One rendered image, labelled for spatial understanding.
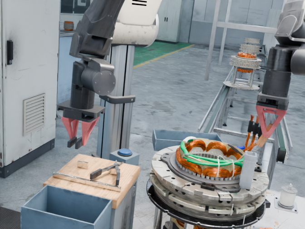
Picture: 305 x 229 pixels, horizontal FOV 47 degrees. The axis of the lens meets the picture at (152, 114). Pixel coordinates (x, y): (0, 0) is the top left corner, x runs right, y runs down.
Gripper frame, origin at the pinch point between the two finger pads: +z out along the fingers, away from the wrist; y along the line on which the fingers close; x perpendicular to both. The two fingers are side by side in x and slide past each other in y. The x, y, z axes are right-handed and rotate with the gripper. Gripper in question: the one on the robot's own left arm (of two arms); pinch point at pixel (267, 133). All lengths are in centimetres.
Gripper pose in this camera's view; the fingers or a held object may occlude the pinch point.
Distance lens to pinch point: 87.8
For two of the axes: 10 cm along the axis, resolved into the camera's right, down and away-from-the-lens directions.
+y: 3.7, -1.4, 9.2
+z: -1.2, 9.7, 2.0
